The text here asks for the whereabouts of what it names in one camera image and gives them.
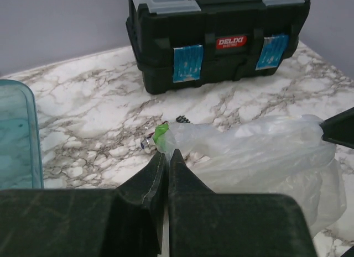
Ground teal transparent plastic tray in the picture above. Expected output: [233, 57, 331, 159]
[1, 79, 44, 189]

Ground green fake apple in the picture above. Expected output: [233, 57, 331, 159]
[152, 122, 169, 143]

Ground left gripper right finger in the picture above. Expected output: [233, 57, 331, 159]
[168, 150, 316, 256]

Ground black screwdriver bit holder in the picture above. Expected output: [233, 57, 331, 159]
[176, 116, 191, 123]

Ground translucent plastic bag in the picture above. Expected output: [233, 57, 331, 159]
[155, 115, 347, 235]

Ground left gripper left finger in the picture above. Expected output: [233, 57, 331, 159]
[1, 153, 165, 256]

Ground black Delixi toolbox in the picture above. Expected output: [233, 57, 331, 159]
[126, 0, 310, 95]

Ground brown faucet tap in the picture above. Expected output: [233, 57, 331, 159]
[140, 135, 157, 153]

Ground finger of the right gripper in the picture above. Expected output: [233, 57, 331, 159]
[320, 108, 354, 149]

